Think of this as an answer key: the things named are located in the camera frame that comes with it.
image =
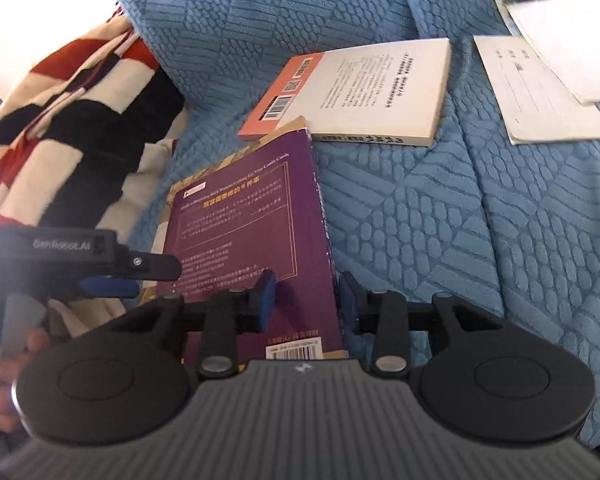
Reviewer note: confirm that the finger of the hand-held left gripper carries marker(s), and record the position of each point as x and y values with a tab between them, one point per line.
155	267
110	288

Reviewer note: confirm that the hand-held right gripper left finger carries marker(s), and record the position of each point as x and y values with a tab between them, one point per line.
265	305

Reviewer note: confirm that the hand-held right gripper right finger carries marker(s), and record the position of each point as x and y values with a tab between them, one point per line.
349	300

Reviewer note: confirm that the purple book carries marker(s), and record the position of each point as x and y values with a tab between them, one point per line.
250	220

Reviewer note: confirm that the white and orange book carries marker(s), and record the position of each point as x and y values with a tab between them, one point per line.
370	95

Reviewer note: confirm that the red black cream striped blanket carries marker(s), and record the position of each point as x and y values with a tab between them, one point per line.
80	135

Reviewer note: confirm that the blue textured sofa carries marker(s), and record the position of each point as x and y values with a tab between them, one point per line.
430	210

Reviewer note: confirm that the white lined cover notebook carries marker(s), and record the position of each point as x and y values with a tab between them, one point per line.
530	105

